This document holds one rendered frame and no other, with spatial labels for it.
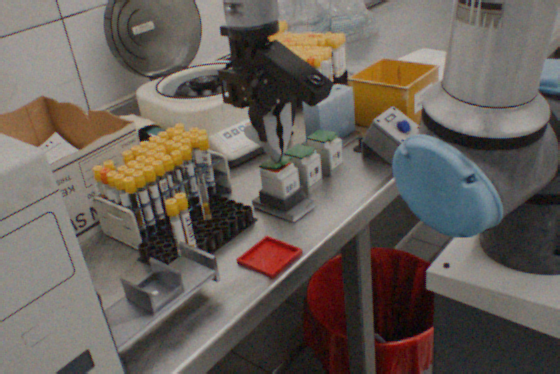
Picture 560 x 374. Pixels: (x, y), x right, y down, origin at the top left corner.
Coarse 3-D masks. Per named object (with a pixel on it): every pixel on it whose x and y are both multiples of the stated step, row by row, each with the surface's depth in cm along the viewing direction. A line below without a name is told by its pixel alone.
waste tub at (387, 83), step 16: (384, 64) 123; (400, 64) 121; (416, 64) 118; (432, 64) 116; (352, 80) 114; (368, 80) 120; (384, 80) 125; (400, 80) 122; (416, 80) 110; (432, 80) 115; (368, 96) 114; (384, 96) 111; (400, 96) 109; (416, 96) 111; (368, 112) 115; (416, 112) 113
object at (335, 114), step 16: (336, 96) 107; (352, 96) 111; (304, 112) 108; (320, 112) 105; (336, 112) 109; (352, 112) 112; (320, 128) 107; (336, 128) 110; (352, 128) 114; (304, 144) 112
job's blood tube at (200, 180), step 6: (198, 174) 87; (198, 180) 86; (204, 180) 87; (198, 186) 87; (204, 186) 87; (198, 192) 87; (204, 192) 87; (204, 198) 88; (204, 204) 88; (204, 210) 89; (210, 210) 89; (204, 216) 89; (210, 216) 89
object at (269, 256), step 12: (264, 240) 87; (276, 240) 86; (252, 252) 85; (264, 252) 85; (276, 252) 84; (288, 252) 84; (300, 252) 83; (252, 264) 82; (264, 264) 82; (276, 264) 82; (288, 264) 81
